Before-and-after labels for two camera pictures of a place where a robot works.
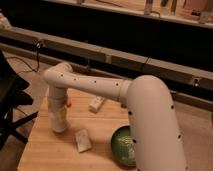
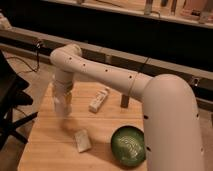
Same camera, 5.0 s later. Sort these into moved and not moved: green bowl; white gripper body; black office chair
Moved: white gripper body
Not moved: green bowl; black office chair
